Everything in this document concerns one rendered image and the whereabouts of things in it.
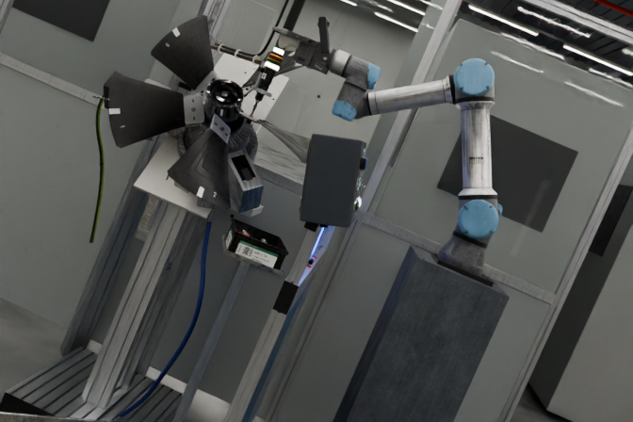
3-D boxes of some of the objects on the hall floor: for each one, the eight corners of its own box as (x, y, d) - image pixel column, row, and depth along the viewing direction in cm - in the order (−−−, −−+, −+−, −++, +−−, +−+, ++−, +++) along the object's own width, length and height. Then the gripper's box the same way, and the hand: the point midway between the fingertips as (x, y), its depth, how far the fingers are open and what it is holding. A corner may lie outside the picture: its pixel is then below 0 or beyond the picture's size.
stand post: (76, 414, 280) (177, 172, 273) (100, 426, 279) (202, 184, 273) (72, 419, 275) (173, 173, 269) (95, 430, 274) (198, 184, 268)
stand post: (101, 396, 303) (219, 111, 294) (122, 405, 302) (242, 121, 294) (96, 398, 298) (217, 110, 290) (118, 409, 297) (239, 120, 289)
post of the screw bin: (145, 483, 255) (243, 250, 249) (154, 486, 255) (252, 254, 249) (144, 488, 252) (244, 252, 246) (153, 491, 252) (253, 256, 246)
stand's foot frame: (73, 364, 319) (80, 346, 319) (178, 413, 316) (186, 395, 315) (-5, 413, 257) (5, 391, 257) (125, 476, 254) (135, 453, 253)
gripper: (325, 73, 249) (262, 45, 251) (328, 76, 260) (267, 50, 262) (336, 47, 248) (273, 19, 250) (339, 52, 260) (279, 25, 261)
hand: (278, 28), depth 256 cm, fingers closed on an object, 4 cm apart
